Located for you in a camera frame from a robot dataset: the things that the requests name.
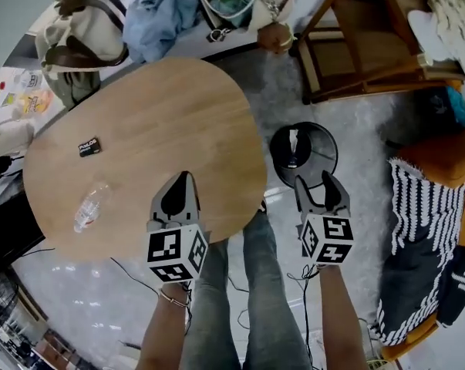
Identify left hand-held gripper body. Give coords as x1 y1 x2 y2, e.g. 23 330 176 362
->
146 216 210 284

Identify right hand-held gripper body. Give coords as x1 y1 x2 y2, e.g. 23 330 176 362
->
295 205 355 267

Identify black mesh waste bin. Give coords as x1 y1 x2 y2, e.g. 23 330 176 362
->
269 121 339 190

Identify clear plastic water bottle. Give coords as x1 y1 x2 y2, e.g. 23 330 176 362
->
72 182 113 234

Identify small black box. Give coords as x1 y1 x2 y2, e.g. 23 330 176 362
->
78 137 102 158

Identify person's right forearm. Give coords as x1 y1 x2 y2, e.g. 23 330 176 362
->
317 264 372 370

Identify person's left forearm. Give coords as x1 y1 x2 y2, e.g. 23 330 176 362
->
139 281 197 370

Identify wooden coffee table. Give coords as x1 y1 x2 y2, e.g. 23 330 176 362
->
22 57 268 264

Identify person's blue jeans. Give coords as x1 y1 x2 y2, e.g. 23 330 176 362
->
185 210 314 370

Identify orange sofa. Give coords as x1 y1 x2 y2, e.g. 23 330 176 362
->
382 127 465 362

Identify olive green bag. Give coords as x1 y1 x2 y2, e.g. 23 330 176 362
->
42 67 102 111

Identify wooden shelf rack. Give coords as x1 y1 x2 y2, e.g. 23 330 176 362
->
296 0 465 106

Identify teal bag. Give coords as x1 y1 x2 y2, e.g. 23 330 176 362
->
446 86 465 125

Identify orange juice bottle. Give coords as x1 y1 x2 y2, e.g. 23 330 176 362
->
0 81 56 119

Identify brown plush charm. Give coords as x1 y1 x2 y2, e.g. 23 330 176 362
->
257 21 298 56

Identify pale pink tote bag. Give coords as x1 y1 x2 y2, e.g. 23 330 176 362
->
0 116 36 160

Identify small clear bottle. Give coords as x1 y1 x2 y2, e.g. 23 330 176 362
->
22 69 44 90

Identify light blue clothing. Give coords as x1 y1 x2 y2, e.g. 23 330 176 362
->
122 0 202 65

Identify beige canvas tote bag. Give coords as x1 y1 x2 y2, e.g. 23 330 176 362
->
34 0 130 75

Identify white crumpled cloth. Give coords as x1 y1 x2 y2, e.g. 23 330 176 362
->
406 0 465 82

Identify black fan power cable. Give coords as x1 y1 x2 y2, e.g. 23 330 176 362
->
19 247 162 298

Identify thin bracelet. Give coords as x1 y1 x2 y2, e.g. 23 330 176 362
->
158 289 190 308

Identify thin black cord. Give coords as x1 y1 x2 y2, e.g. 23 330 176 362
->
180 281 197 335
285 264 322 370

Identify cream chain handbag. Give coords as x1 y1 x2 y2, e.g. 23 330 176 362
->
196 0 295 42

